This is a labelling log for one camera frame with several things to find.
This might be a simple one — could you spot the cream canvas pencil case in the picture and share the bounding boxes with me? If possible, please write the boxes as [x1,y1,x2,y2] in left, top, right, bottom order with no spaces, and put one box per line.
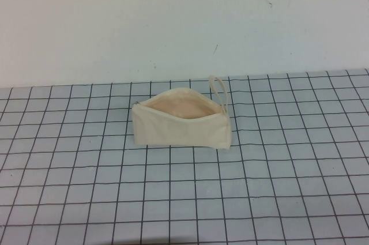
[131,74,232,151]

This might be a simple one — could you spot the blue grid tablecloth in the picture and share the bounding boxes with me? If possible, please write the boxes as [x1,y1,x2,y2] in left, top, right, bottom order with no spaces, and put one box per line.
[0,67,369,245]

